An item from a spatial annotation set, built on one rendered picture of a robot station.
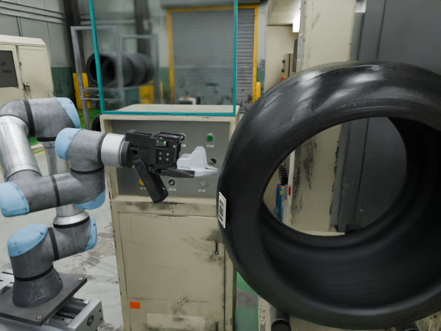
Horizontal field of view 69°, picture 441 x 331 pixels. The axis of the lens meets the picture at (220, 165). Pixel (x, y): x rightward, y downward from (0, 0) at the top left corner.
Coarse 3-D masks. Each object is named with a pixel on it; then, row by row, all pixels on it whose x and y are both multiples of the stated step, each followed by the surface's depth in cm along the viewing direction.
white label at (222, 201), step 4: (220, 196) 63; (220, 200) 63; (224, 200) 60; (220, 204) 63; (224, 204) 61; (220, 208) 63; (224, 208) 61; (220, 212) 63; (224, 212) 61; (220, 216) 64; (224, 216) 61; (220, 220) 64; (224, 220) 62; (224, 224) 62
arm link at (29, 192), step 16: (0, 112) 89; (16, 112) 92; (0, 128) 85; (16, 128) 86; (0, 144) 80; (16, 144) 79; (0, 160) 77; (16, 160) 74; (32, 160) 77; (16, 176) 70; (32, 176) 71; (48, 176) 71; (0, 192) 65; (16, 192) 66; (32, 192) 67; (48, 192) 69; (0, 208) 65; (16, 208) 66; (32, 208) 68; (48, 208) 71
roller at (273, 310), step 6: (270, 306) 76; (270, 312) 75; (276, 312) 73; (282, 312) 73; (270, 318) 73; (276, 318) 71; (282, 318) 71; (288, 318) 72; (270, 324) 72; (276, 324) 70; (282, 324) 70; (288, 324) 70; (276, 330) 71; (282, 330) 70; (288, 330) 70
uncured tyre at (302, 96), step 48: (288, 96) 57; (336, 96) 53; (384, 96) 52; (432, 96) 52; (240, 144) 60; (288, 144) 56; (432, 144) 79; (240, 192) 60; (432, 192) 82; (240, 240) 63; (288, 240) 92; (336, 240) 91; (384, 240) 89; (432, 240) 79; (288, 288) 64; (336, 288) 82; (384, 288) 78; (432, 288) 63
